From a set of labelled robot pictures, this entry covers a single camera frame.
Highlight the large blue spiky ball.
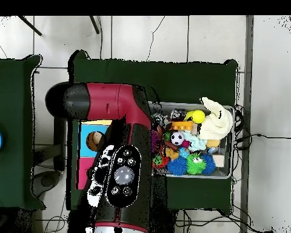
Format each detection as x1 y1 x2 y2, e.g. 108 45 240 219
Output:
166 156 189 177

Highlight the small soccer ball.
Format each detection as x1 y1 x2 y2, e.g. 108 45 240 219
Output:
170 131 185 146

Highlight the cream knitted cloth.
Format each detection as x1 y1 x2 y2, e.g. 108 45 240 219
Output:
198 96 234 141

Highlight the orange plastic grid block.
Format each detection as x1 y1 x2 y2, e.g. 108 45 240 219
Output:
170 121 195 132

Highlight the green fuzzy monster toy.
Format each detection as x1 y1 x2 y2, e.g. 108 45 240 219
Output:
186 154 207 176

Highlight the black cable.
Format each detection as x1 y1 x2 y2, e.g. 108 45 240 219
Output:
234 132 291 146

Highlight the plain yellow ball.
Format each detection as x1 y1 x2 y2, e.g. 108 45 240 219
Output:
186 109 207 124

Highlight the clear shallow bin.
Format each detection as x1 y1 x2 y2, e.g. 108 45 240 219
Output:
147 100 236 180

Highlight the black tripod leg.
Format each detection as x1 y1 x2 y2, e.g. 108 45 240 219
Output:
89 15 101 35
16 15 43 37

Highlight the dark green table cloth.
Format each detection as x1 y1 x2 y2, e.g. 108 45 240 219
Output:
67 49 239 215

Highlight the green covered side table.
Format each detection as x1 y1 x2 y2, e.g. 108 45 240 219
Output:
0 55 44 211

